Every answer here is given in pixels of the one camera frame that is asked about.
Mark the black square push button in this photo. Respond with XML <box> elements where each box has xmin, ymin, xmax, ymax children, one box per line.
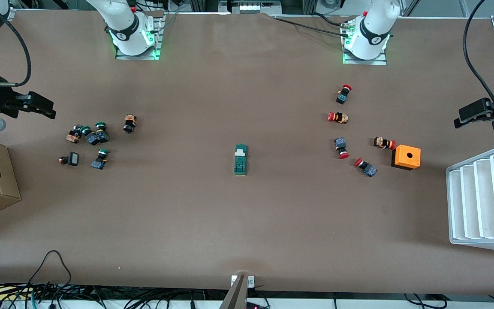
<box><xmin>58</xmin><ymin>151</ymin><xmax>80</xmax><ymax>167</ymax></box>

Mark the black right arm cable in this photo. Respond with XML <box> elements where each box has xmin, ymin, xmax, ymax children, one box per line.
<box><xmin>0</xmin><ymin>0</ymin><xmax>32</xmax><ymax>87</ymax></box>

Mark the metal mount bracket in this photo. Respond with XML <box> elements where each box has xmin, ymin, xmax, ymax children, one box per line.
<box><xmin>231</xmin><ymin>275</ymin><xmax>255</xmax><ymax>288</ymax></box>

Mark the yellow label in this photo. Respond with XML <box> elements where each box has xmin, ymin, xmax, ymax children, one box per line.
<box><xmin>0</xmin><ymin>287</ymin><xmax>29</xmax><ymax>301</ymax></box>

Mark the black looped cable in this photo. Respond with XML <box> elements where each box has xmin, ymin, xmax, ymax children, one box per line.
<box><xmin>27</xmin><ymin>250</ymin><xmax>72</xmax><ymax>297</ymax></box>

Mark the brown camera post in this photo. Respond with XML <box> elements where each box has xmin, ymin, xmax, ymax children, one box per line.
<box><xmin>219</xmin><ymin>276</ymin><xmax>247</xmax><ymax>309</ymax></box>

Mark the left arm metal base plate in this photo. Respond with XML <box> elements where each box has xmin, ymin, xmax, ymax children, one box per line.
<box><xmin>342</xmin><ymin>21</ymin><xmax>388</xmax><ymax>66</ymax></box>

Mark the green circuit board module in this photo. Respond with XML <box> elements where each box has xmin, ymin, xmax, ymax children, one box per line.
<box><xmin>234</xmin><ymin>144</ymin><xmax>248</xmax><ymax>176</ymax></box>

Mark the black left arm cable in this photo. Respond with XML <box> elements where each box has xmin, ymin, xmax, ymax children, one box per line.
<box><xmin>462</xmin><ymin>0</ymin><xmax>494</xmax><ymax>120</ymax></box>

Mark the black cable to arm base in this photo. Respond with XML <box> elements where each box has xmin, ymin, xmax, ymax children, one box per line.
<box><xmin>273</xmin><ymin>15</ymin><xmax>352</xmax><ymax>38</ymax></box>

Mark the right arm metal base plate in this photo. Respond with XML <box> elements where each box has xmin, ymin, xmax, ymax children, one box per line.
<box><xmin>115</xmin><ymin>12</ymin><xmax>165</xmax><ymax>61</ymax></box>

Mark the red button blue body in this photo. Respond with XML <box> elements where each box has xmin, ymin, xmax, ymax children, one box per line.
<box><xmin>336</xmin><ymin>85</ymin><xmax>352</xmax><ymax>105</ymax></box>
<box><xmin>334</xmin><ymin>137</ymin><xmax>350</xmax><ymax>159</ymax></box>
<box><xmin>354</xmin><ymin>158</ymin><xmax>377</xmax><ymax>177</ymax></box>

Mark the white stepped tray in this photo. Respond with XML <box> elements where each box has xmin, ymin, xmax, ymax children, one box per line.
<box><xmin>446</xmin><ymin>143</ymin><xmax>494</xmax><ymax>254</ymax></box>

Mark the orange box with hole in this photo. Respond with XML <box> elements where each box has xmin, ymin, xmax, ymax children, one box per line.
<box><xmin>392</xmin><ymin>145</ymin><xmax>422</xmax><ymax>171</ymax></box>

